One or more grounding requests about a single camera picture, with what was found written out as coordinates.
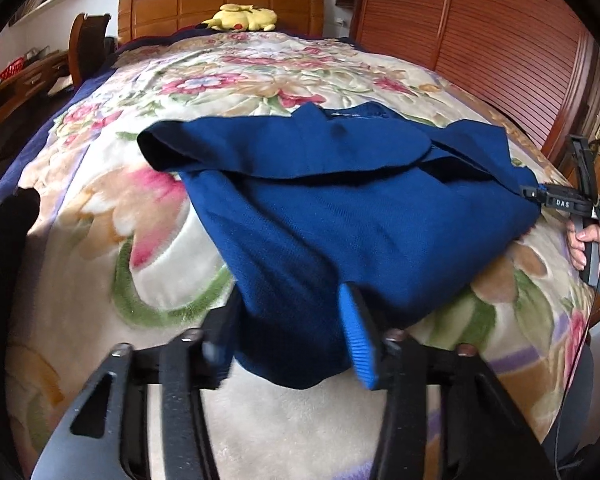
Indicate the yellow plush toy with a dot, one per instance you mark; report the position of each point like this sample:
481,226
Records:
250,17

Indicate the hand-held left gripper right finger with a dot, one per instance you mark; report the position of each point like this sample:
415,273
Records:
360,340

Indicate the dark cloth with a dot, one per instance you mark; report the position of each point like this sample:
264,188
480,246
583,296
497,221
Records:
5,260

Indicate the floral blanket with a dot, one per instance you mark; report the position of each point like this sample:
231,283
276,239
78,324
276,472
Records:
130,240

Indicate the wooden desk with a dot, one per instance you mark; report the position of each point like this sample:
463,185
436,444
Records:
20,90

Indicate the red plastic basket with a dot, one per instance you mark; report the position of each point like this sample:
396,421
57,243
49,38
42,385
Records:
13,69

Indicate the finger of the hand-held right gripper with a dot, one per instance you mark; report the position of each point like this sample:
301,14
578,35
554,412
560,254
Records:
532,192

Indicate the wooden louvered wardrobe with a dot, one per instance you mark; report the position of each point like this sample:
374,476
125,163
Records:
480,35

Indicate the blue suit jacket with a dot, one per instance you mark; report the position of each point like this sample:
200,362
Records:
330,220

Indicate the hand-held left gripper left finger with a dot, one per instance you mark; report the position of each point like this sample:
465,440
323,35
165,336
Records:
219,355

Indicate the wooden bed headboard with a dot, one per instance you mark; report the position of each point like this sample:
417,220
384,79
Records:
180,5

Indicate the wooden chair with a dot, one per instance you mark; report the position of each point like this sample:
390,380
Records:
87,45

